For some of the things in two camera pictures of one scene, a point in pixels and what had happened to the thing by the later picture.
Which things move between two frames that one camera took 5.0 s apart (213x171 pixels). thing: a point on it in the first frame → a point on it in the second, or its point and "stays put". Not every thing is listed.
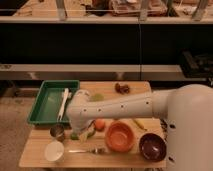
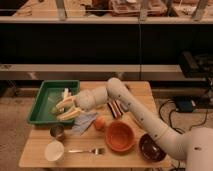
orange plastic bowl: x=120 y=136 stays put
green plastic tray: x=49 y=101 stays put
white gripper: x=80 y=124 → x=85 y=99
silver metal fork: x=95 y=151 stays put
